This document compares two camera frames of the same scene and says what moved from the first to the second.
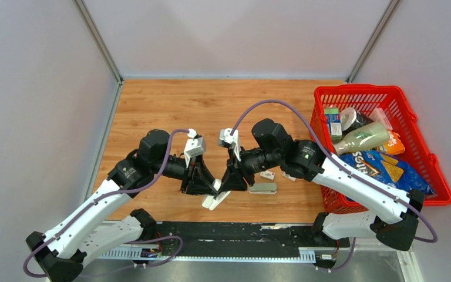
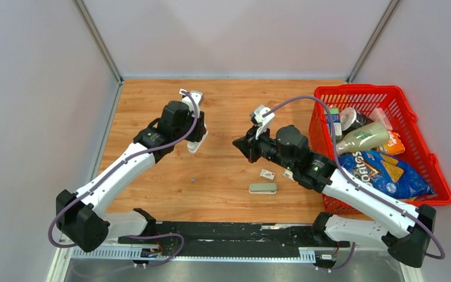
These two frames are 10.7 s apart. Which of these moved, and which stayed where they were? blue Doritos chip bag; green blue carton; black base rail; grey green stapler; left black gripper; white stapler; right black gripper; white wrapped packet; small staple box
Moved: right black gripper; left black gripper; white stapler
Stayed: black base rail; grey green stapler; green blue carton; small staple box; blue Doritos chip bag; white wrapped packet
